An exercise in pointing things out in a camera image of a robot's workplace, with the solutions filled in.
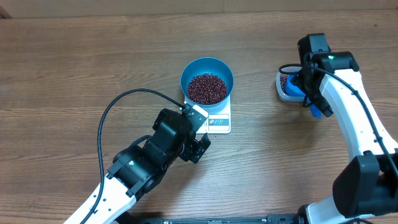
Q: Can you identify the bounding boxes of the red adzuki beans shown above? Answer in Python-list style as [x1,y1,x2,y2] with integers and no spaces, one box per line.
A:
[280,75,288,93]

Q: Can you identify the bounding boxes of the clear plastic food container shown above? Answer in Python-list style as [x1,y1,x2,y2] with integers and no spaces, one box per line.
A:
[275,72,299,103]

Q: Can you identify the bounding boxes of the red beans in bowl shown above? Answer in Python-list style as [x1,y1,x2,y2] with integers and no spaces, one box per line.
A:
[187,73,228,105]

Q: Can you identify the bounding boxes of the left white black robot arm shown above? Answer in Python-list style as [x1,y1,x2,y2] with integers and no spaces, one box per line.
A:
[66,105,211,223]

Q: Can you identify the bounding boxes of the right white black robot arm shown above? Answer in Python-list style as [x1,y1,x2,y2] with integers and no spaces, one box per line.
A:
[292,34,397,223]

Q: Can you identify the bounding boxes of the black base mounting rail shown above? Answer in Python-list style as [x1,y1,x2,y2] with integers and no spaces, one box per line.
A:
[113,212,306,224]

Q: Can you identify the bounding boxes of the teal blue bowl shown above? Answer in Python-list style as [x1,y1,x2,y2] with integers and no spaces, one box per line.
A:
[180,57,234,104]

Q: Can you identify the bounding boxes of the blue plastic measuring scoop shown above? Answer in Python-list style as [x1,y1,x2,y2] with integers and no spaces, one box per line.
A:
[282,75,322,119]

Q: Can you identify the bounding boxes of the white digital kitchen scale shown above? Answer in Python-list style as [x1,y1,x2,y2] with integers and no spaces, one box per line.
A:
[197,96,231,134]

